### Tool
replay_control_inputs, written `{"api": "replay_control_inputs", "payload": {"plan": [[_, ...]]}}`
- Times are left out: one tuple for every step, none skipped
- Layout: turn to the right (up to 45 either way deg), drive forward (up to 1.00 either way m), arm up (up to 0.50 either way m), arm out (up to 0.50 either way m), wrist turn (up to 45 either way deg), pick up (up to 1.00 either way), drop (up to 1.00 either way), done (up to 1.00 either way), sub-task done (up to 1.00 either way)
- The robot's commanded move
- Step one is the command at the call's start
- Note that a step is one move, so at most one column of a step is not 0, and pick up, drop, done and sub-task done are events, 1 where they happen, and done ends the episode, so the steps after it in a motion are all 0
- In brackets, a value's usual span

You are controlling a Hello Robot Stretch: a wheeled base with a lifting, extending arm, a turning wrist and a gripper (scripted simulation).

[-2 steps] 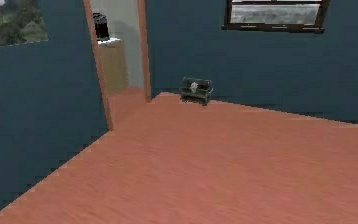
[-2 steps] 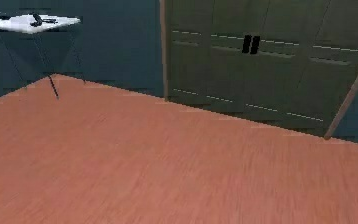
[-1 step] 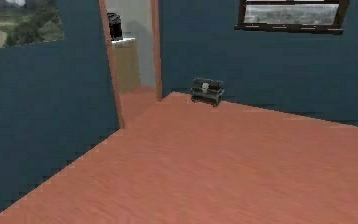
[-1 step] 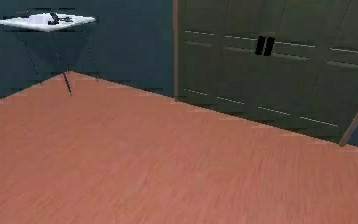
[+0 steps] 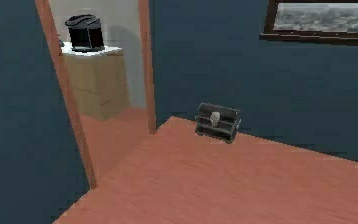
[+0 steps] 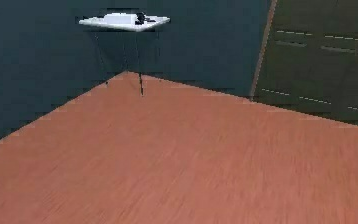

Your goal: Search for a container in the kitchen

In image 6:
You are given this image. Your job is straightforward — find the white box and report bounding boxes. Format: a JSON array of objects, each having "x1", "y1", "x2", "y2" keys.
[{"x1": 102, "y1": 12, "x2": 139, "y2": 27}]

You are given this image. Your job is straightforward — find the white table with thin legs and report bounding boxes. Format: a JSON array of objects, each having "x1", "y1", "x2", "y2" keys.
[{"x1": 78, "y1": 12, "x2": 171, "y2": 98}]

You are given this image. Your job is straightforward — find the small black object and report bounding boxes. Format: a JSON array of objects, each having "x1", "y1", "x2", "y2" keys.
[{"x1": 134, "y1": 12, "x2": 157, "y2": 26}]

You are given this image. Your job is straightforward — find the dark green room door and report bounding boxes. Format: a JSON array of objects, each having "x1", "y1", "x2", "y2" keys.
[{"x1": 249, "y1": 0, "x2": 358, "y2": 129}]

